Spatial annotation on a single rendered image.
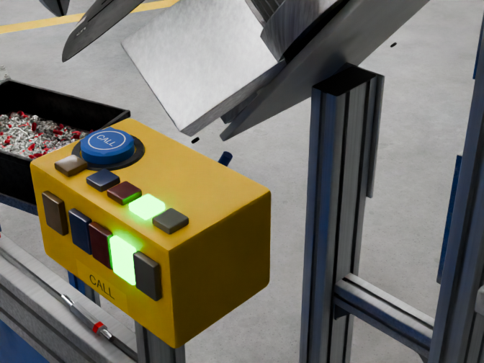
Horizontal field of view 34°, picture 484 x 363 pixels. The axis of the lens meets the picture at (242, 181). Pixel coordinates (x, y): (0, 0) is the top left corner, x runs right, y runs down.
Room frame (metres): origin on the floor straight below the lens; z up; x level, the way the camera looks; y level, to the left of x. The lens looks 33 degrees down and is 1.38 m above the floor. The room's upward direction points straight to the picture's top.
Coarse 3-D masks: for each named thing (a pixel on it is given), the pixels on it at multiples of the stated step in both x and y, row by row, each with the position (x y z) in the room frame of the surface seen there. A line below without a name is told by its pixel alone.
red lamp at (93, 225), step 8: (96, 224) 0.45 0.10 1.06; (96, 232) 0.45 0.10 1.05; (104, 232) 0.44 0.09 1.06; (96, 240) 0.45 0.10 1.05; (104, 240) 0.44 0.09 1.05; (96, 248) 0.45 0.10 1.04; (104, 248) 0.44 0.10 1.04; (96, 256) 0.45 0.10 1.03; (104, 256) 0.44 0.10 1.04; (104, 264) 0.44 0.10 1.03; (112, 264) 0.44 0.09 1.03
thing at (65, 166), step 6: (72, 156) 0.51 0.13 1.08; (60, 162) 0.50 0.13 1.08; (66, 162) 0.50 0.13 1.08; (72, 162) 0.50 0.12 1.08; (78, 162) 0.50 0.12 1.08; (84, 162) 0.50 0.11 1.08; (60, 168) 0.49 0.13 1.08; (66, 168) 0.49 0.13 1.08; (72, 168) 0.49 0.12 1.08; (78, 168) 0.49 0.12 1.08; (84, 168) 0.50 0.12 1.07; (66, 174) 0.49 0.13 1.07; (72, 174) 0.49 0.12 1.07
